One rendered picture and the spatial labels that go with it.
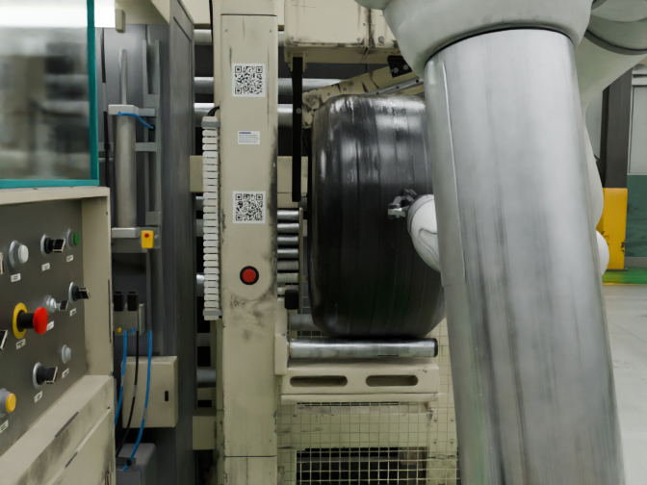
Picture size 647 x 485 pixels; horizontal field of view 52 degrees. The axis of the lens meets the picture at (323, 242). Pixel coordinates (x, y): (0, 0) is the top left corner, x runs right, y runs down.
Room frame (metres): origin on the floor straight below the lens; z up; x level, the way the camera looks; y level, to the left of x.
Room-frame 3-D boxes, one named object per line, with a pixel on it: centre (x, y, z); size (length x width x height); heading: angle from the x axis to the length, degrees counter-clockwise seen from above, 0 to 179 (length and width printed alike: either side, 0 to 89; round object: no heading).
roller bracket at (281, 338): (1.64, 0.10, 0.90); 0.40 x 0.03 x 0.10; 3
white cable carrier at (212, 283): (1.59, 0.26, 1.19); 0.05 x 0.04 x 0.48; 3
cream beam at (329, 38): (1.96, -0.19, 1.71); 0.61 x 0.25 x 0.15; 93
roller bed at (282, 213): (2.02, 0.16, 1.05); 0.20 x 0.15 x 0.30; 93
